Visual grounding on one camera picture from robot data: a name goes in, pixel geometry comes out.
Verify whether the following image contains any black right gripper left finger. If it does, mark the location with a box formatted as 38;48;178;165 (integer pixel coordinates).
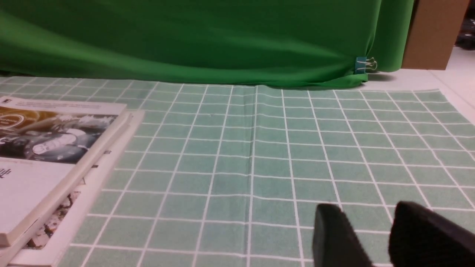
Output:
312;204;373;267

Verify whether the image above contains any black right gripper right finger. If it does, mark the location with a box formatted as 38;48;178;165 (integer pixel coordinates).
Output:
388;201;475;267

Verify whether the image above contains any green grid cutting mat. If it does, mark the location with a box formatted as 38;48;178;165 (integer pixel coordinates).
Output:
1;77;474;267

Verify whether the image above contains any teal binder clip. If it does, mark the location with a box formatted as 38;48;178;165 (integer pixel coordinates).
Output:
354;56;378;74

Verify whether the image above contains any green backdrop cloth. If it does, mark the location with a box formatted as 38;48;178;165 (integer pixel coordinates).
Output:
0;0;414;88

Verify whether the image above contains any dark object far right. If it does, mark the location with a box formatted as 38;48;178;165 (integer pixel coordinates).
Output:
455;0;475;51

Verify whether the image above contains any brown cardboard box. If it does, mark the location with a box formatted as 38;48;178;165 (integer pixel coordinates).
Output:
402;0;470;70

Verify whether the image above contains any bottom white book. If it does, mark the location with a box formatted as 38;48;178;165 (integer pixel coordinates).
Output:
1;110;145;267

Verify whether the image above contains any top white photo book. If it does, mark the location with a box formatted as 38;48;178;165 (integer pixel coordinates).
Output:
1;96;128;247

